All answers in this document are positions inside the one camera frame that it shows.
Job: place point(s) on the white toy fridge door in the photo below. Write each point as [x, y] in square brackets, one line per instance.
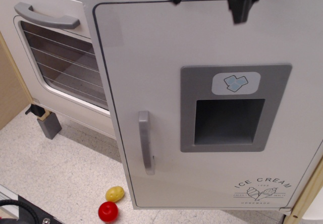
[235, 110]

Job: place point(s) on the white toy oven door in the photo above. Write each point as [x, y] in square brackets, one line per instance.
[58, 66]

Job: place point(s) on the black clamp on leg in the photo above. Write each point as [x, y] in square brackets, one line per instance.
[36, 110]

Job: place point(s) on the grey toy kitchen leg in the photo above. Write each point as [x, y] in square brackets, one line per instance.
[50, 126]

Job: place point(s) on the yellow toy potato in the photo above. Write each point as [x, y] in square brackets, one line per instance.
[114, 194]

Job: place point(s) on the red toy tomato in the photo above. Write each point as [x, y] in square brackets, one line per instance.
[108, 211]

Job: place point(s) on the grey oven door handle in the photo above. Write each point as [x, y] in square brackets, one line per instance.
[65, 22]

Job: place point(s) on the grey fridge door handle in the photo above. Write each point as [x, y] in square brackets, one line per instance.
[145, 142]

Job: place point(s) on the light wooden side post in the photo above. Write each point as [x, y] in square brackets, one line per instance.
[307, 196]

